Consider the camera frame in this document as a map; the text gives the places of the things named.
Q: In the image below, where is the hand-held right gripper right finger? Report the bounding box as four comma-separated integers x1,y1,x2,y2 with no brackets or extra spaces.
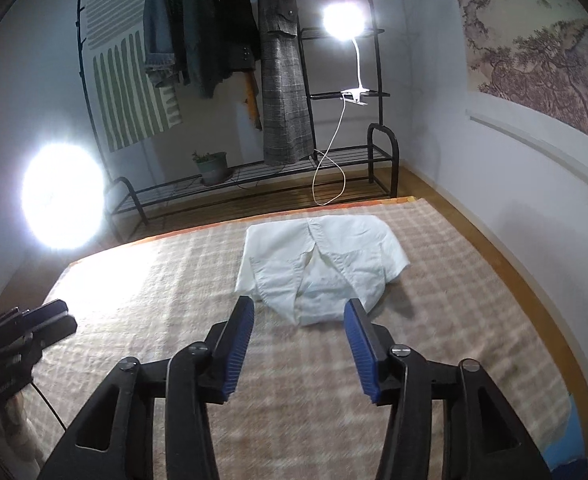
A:
343,298,552,480

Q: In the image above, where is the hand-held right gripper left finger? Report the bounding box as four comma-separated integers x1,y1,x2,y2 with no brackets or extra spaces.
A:
36,295,256,480

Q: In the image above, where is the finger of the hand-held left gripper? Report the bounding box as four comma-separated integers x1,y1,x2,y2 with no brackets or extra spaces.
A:
36,299,71,323
24,312,78,350

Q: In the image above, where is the white shirt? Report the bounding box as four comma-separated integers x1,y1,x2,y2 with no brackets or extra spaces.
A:
234,215,410,326

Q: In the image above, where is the black metal clothes rack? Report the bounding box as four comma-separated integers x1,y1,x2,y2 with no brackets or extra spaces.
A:
76,0,401,228

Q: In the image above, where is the beige plaid blanket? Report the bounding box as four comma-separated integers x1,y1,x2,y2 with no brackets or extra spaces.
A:
16,195,572,480

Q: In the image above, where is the small potted plant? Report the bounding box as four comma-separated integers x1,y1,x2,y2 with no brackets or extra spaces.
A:
191,151,229,187

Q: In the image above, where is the blue bed sheet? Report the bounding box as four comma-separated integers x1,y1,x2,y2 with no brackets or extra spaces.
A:
539,392,588,473

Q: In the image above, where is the orange scarf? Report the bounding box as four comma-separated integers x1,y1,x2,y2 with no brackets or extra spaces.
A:
243,71,265,132

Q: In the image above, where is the blue denim jacket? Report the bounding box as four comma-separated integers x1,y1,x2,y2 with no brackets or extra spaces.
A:
143,0,187,88

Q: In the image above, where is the dark green jacket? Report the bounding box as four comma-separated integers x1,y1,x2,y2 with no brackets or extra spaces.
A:
181,0,225,100

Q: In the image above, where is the black coat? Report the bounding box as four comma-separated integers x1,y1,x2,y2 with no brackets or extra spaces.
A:
213,0,261,78

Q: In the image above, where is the white clip lamp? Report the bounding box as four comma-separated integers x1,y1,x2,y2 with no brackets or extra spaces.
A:
321,2,380,107

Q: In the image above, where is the black cable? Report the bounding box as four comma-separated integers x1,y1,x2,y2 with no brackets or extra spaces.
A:
29,382,67,433

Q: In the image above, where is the ring light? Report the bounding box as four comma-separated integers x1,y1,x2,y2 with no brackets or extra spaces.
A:
21,142,107,251

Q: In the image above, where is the green striped wall hanging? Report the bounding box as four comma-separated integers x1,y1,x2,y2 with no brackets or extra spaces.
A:
84,0,184,152

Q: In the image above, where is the landscape wall painting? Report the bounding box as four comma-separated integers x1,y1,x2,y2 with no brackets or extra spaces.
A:
451,0,588,153

